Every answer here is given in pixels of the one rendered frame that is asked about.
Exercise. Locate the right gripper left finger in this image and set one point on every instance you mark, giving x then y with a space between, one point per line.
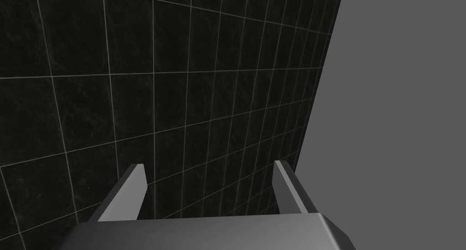
125 199

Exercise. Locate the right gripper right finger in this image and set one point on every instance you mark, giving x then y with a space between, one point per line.
291 195

